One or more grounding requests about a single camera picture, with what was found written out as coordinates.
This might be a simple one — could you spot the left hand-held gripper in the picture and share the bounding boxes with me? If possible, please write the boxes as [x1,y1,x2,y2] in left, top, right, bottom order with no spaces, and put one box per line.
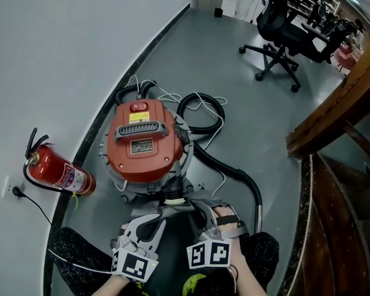
[110,214,167,282]

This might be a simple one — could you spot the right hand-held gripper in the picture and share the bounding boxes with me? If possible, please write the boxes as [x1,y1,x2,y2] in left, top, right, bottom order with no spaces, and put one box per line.
[186,199,250,270]

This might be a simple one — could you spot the dark grey cloth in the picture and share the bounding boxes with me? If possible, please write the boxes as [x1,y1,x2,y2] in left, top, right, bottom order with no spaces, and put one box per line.
[131,195,232,228]

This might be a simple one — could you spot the person's right forearm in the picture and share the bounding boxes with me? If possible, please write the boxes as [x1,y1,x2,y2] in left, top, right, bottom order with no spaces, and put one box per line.
[229,239,268,296]

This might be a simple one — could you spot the person's left forearm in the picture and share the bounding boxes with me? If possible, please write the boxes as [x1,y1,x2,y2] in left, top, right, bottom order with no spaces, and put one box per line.
[91,274,137,296]

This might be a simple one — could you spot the person's right hand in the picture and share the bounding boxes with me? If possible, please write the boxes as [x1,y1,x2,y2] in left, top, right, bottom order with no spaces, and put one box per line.
[214,205,240,231]

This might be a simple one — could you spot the metal vacuum wand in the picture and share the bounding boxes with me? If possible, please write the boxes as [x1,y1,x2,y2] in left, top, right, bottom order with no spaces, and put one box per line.
[255,204,263,234]

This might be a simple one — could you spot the person's right neon shoe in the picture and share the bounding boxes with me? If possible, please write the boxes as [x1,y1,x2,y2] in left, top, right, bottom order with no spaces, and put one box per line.
[184,273,208,292]

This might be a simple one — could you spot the person's black patterned trousers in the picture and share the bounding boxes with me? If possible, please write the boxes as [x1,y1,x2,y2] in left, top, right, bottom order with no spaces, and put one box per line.
[48,226,280,296]

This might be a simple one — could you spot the red fire extinguisher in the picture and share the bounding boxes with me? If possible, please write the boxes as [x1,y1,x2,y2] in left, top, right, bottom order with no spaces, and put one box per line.
[23,127,97,195]

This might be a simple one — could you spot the black office chair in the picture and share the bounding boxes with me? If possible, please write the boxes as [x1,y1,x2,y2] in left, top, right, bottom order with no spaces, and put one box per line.
[238,0,334,93]

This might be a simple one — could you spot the pink chair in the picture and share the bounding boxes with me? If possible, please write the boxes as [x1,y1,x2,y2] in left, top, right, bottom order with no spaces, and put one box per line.
[334,46,363,71]

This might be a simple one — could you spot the black vacuum hose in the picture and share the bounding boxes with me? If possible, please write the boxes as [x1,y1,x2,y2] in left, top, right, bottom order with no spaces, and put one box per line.
[115,79,263,210]

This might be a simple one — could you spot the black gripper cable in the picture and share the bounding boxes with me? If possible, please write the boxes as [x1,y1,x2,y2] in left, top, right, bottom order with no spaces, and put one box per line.
[228,265,241,290]

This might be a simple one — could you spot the black power cable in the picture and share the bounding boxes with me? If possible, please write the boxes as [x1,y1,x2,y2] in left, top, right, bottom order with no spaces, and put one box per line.
[12,186,55,226]

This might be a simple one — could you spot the white wall socket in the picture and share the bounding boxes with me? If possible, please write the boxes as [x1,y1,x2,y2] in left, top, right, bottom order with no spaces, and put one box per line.
[2,175,12,197]

